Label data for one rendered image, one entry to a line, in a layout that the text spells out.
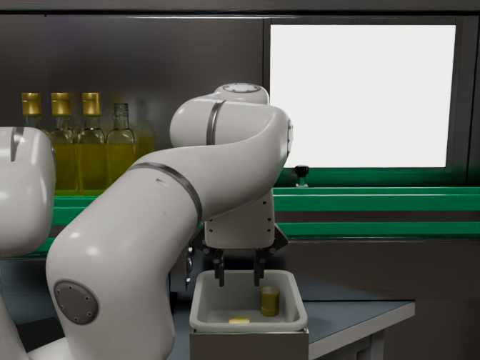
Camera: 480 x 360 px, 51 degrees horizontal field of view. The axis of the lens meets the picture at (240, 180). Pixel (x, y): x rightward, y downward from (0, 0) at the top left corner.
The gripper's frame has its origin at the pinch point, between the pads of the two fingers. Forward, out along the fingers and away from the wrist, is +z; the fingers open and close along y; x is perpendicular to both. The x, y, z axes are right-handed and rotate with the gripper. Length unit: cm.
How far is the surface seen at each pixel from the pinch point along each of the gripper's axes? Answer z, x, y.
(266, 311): 13.8, -7.4, -5.1
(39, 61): -22, -49, 43
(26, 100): -18, -31, 40
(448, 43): -26, -47, -47
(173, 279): 8.4, -9.5, 11.3
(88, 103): -17.4, -30.9, 28.4
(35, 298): 11.8, -8.8, 35.8
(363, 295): 17.7, -16.4, -25.4
